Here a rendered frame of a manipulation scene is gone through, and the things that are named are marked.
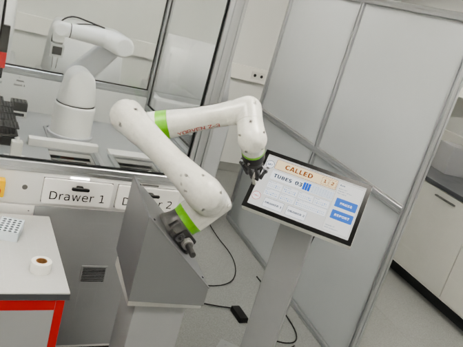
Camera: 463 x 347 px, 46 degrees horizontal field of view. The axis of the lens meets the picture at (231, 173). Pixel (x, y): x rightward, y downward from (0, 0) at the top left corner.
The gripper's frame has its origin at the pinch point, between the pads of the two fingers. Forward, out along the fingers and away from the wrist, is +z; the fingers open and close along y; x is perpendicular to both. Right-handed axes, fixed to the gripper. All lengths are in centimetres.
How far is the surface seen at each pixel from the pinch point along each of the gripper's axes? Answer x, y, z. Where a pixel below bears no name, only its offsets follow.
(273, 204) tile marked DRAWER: 1.5, -9.4, 17.3
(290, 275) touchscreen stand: 22, -26, 44
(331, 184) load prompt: -17.9, -29.7, 17.3
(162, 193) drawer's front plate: 17.1, 39.0, 13.0
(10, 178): 45, 87, -19
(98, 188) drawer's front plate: 31, 60, -2
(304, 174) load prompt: -18.0, -16.9, 17.3
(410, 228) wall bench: -104, -90, 231
